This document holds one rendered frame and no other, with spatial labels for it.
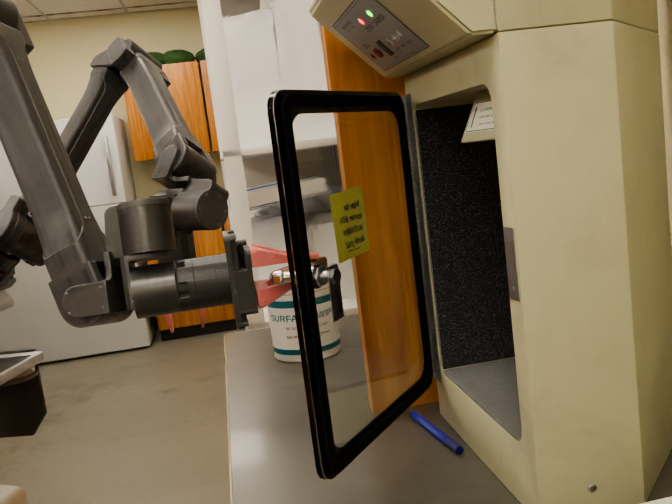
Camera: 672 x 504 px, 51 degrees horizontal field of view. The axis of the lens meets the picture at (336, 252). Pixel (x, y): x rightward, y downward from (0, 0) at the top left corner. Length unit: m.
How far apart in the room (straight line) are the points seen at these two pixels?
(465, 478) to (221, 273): 0.36
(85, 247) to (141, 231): 0.07
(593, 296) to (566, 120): 0.17
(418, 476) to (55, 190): 0.53
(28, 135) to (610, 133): 0.62
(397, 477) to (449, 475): 0.06
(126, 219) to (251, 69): 1.29
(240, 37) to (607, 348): 1.54
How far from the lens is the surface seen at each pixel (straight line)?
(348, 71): 1.00
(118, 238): 0.81
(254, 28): 2.04
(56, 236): 0.84
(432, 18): 0.68
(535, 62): 0.67
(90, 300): 0.80
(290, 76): 1.93
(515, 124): 0.66
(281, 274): 0.74
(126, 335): 5.68
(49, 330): 5.76
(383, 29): 0.79
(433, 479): 0.86
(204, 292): 0.77
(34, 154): 0.87
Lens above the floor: 1.32
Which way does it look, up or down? 8 degrees down
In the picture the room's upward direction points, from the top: 7 degrees counter-clockwise
